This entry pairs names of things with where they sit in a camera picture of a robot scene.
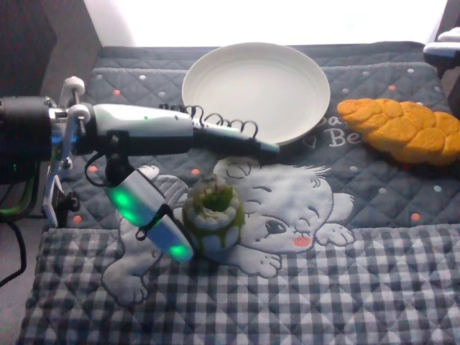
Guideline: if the white round plate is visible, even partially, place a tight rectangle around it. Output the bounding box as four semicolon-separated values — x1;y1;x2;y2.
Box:
181;42;331;147

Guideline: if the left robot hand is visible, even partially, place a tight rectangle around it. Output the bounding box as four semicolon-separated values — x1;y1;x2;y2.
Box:
84;102;281;265

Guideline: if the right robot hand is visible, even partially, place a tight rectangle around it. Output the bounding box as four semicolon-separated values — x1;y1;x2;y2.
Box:
423;28;460;118

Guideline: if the green and white toy cake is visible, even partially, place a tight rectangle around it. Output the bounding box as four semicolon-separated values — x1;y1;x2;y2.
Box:
181;174;247;258

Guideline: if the thin green cable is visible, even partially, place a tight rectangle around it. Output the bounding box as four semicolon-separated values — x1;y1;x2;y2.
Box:
0;161;41;221

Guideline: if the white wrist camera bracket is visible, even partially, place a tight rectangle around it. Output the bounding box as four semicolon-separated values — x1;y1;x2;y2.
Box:
42;75;89;228

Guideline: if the braided bread loaf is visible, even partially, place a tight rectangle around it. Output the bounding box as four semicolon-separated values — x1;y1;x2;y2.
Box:
336;97;460;167

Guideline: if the grey quilt with printed bear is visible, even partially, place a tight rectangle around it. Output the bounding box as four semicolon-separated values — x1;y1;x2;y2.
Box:
16;41;460;345

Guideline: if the black cable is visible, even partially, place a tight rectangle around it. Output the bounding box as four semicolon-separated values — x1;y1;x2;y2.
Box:
0;218;28;288

